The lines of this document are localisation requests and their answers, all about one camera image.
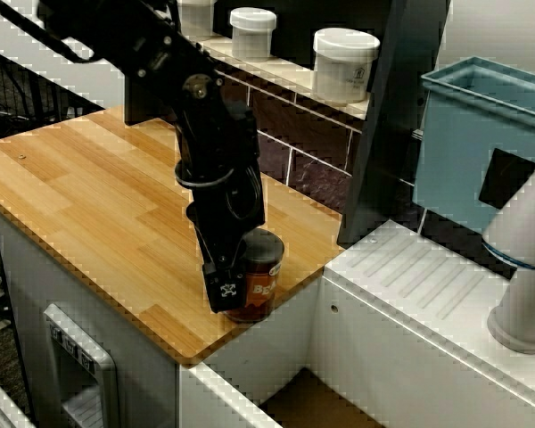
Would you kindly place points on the blue plastic bin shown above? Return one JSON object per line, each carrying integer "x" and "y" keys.
{"x": 455, "y": 147}

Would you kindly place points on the white jar with logo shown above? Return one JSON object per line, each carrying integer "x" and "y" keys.
{"x": 345, "y": 67}

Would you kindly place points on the white toy sink unit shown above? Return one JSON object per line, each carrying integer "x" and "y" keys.
{"x": 405, "y": 321}

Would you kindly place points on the tall black post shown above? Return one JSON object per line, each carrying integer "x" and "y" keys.
{"x": 392, "y": 111}

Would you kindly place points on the toy beans can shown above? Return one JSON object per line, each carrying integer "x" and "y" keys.
{"x": 263, "y": 267}

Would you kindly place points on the dark tiled backsplash with shelf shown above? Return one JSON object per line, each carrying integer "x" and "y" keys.
{"x": 316, "y": 174}

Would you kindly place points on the silver metal rail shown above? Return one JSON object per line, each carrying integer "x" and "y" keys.
{"x": 0, "y": 401}

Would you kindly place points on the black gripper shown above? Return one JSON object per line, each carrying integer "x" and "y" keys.
{"x": 223, "y": 209}

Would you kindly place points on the white toy faucet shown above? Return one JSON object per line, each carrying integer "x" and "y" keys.
{"x": 524, "y": 249}

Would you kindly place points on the grey toy appliance panel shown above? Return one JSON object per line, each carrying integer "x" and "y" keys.
{"x": 102, "y": 379}

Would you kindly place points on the plain white lidded jar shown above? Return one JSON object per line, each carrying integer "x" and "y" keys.
{"x": 196, "y": 18}
{"x": 252, "y": 35}

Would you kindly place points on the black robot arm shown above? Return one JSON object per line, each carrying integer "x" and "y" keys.
{"x": 160, "y": 44}

